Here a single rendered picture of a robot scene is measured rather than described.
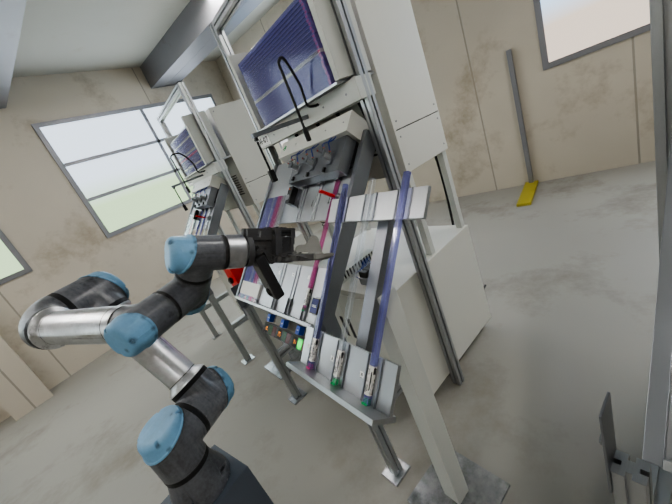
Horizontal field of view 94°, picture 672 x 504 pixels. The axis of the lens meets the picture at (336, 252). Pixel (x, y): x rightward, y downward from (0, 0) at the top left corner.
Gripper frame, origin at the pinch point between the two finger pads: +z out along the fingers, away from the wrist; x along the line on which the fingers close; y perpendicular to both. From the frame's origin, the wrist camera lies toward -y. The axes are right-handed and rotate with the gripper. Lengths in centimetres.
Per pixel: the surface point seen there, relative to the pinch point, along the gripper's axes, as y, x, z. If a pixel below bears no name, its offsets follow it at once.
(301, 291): -15.6, 29.0, 12.6
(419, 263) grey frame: -7, 11, 57
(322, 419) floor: -89, 58, 41
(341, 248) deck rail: 0.4, 13.8, 19.2
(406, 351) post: -26.2, -14.5, 18.6
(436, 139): 45, 15, 73
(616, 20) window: 172, 2, 295
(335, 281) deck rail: -10.4, 13.5, 16.3
